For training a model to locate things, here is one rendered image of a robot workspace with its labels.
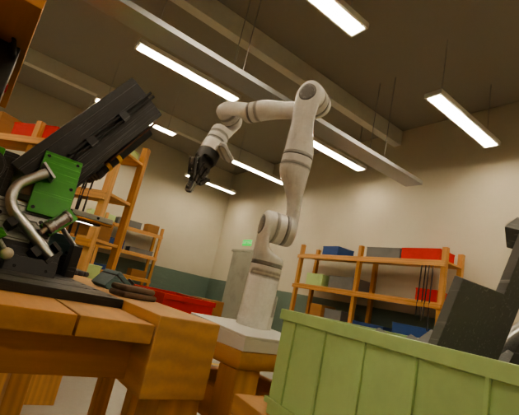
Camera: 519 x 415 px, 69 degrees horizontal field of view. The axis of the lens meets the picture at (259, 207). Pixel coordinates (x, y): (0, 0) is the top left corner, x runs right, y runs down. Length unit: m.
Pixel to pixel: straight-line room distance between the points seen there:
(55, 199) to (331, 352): 0.99
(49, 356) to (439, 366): 0.63
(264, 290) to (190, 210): 10.37
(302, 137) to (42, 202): 0.81
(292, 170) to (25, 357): 0.77
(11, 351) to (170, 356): 0.26
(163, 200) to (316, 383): 10.58
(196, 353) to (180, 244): 10.45
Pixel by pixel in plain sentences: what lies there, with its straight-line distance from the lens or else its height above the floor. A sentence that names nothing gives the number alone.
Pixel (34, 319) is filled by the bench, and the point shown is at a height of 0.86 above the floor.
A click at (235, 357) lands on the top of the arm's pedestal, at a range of 0.91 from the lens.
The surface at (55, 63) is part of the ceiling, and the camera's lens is 8.93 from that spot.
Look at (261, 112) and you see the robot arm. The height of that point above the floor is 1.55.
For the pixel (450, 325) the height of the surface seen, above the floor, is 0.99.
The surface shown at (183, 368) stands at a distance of 0.81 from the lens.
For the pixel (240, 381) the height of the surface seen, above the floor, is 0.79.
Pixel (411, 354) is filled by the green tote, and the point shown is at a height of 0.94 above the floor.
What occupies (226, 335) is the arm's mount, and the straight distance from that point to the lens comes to 0.94.
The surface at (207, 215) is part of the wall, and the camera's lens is 11.62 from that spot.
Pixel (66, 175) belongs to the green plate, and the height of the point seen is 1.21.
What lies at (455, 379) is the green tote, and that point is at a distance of 0.46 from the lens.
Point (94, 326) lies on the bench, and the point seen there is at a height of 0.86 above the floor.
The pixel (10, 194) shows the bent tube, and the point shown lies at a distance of 1.27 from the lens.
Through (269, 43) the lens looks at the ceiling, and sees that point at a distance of 5.97.
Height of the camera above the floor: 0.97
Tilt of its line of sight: 13 degrees up
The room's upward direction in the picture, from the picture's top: 13 degrees clockwise
